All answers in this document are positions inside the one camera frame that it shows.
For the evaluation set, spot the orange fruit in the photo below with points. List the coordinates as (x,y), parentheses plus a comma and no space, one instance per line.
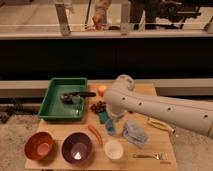
(101,90)

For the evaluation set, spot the bunch of dark grapes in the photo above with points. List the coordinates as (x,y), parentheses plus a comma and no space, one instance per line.
(98,107)

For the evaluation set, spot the white cup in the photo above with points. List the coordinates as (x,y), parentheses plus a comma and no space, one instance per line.
(114,150)

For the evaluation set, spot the purple bowl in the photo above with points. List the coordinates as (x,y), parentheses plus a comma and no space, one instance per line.
(77,148)

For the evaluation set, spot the red-orange bowl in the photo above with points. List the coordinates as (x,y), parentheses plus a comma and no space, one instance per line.
(38,146)

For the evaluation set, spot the wooden board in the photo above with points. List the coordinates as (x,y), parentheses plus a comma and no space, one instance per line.
(158,143)

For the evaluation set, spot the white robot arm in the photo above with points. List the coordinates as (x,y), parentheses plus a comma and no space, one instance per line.
(193,115)

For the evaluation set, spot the silver fork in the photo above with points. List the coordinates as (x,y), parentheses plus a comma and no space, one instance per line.
(153,156)

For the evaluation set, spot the black-handled scoop utensil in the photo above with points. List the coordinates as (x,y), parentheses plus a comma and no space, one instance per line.
(75,97)

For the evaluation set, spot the blue-grey folded cloth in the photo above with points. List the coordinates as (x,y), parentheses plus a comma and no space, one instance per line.
(134,133)

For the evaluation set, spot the green plastic tray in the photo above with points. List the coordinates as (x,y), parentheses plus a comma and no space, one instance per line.
(53,109)

